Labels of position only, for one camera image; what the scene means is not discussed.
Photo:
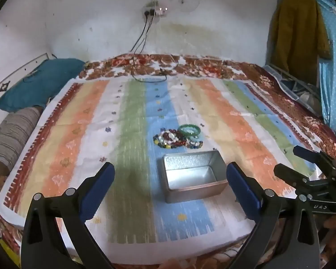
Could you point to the person's right hand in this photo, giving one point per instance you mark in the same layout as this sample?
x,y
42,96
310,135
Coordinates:
x,y
334,223

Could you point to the mustard yellow garment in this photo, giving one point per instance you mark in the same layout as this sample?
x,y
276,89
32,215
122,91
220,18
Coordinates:
x,y
296,30

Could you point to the green jade bangle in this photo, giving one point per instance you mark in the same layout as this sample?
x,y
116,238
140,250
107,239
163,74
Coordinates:
x,y
189,130

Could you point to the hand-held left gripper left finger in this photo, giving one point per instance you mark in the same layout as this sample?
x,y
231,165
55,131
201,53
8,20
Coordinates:
x,y
99,190

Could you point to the pastel striped cloth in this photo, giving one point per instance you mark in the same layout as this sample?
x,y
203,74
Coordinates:
x,y
128,134

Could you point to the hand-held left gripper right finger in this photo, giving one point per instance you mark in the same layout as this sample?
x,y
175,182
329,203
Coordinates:
x,y
242,190

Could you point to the grey striped cushion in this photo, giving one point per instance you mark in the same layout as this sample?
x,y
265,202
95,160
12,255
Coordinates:
x,y
12,137

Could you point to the brown floral blanket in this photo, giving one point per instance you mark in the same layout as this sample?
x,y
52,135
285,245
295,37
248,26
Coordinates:
x,y
201,64

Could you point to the white headboard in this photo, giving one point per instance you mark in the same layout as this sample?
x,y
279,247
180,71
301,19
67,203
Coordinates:
x,y
14,74

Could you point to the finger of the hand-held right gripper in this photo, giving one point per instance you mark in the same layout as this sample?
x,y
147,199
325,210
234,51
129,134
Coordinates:
x,y
292,178
319,158

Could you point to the wall power socket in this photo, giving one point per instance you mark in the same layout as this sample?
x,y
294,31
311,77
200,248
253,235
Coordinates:
x,y
154,9

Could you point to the teal pillow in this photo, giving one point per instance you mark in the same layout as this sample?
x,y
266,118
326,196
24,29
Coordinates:
x,y
42,82

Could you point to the blue dotted rabbit cloth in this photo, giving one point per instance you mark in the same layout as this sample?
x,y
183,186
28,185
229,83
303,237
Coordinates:
x,y
331,67

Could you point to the rectangular metal tin box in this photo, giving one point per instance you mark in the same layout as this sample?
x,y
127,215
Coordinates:
x,y
193,178

